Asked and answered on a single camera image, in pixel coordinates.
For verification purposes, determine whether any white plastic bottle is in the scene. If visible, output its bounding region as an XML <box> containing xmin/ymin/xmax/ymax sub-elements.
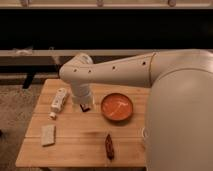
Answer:
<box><xmin>49</xmin><ymin>88</ymin><xmax>69</xmax><ymax>119</ymax></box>

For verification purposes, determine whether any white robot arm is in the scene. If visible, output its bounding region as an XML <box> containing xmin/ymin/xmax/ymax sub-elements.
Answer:
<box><xmin>59</xmin><ymin>49</ymin><xmax>213</xmax><ymax>171</ymax></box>

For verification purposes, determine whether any orange bowl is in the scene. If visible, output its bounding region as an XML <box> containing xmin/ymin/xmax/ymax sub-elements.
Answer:
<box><xmin>101</xmin><ymin>93</ymin><xmax>133</xmax><ymax>122</ymax></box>

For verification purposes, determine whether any dark chocolate bar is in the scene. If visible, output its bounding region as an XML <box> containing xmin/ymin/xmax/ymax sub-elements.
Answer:
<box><xmin>80</xmin><ymin>104</ymin><xmax>91</xmax><ymax>112</ymax></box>

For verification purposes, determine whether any wooden table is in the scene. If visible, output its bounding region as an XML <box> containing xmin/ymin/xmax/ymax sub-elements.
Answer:
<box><xmin>16</xmin><ymin>79</ymin><xmax>149</xmax><ymax>167</ymax></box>

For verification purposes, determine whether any white cup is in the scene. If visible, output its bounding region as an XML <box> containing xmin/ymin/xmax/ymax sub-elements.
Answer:
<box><xmin>142</xmin><ymin>127</ymin><xmax>147</xmax><ymax>138</ymax></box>

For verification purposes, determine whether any grey sponge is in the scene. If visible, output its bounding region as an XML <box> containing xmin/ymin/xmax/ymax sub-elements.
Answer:
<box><xmin>41</xmin><ymin>125</ymin><xmax>56</xmax><ymax>146</ymax></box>

